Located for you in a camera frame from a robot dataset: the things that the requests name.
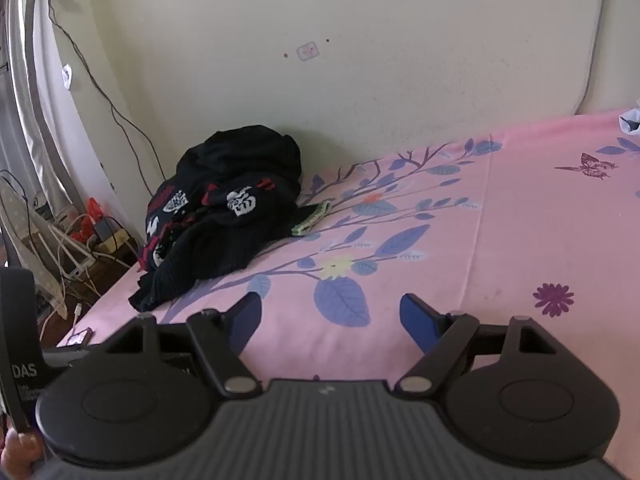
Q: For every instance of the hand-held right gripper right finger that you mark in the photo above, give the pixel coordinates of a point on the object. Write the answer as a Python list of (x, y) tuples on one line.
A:
[(417, 321)]

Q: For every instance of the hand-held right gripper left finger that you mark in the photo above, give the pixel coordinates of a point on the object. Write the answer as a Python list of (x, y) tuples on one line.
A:
[(250, 312)]

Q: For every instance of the black red white patterned sweater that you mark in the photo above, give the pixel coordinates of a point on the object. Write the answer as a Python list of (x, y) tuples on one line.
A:
[(240, 202)]

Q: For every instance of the person's left hand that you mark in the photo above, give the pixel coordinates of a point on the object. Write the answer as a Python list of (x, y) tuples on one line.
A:
[(17, 457)]

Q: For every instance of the phone on bed edge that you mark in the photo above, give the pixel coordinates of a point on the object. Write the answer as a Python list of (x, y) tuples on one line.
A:
[(80, 336)]

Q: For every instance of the green trimmed knit cloth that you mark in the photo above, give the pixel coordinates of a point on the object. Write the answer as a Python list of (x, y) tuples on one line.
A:
[(311, 217)]

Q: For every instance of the pink floral bedsheet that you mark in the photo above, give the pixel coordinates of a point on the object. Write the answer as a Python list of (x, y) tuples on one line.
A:
[(500, 240)]

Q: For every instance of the yellowed power strip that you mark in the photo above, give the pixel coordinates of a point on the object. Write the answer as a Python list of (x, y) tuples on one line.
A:
[(111, 241)]

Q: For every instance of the red plastic object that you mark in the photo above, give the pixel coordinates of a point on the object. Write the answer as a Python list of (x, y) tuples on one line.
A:
[(93, 208)]

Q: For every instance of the plain black sweater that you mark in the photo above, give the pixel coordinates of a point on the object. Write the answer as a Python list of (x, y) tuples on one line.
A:
[(240, 155)]

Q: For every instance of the grey white curtain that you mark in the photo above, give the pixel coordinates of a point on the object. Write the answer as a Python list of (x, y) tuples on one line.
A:
[(30, 85)]

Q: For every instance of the white crumpled cloth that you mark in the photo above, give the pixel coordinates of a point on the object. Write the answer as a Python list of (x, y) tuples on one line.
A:
[(631, 121)]

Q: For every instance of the pink wall sticker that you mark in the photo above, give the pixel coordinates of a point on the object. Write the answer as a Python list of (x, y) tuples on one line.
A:
[(307, 51)]

